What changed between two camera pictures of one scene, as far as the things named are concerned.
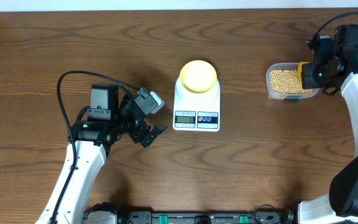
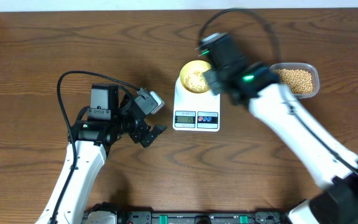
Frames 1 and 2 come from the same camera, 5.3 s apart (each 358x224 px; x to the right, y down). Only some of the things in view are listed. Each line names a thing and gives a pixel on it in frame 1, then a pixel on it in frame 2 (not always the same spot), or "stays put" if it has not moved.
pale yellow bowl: x=198 y=76 stays put
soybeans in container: x=287 y=81 stays put
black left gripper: x=137 y=134 stays put
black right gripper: x=307 y=81 → x=214 y=87
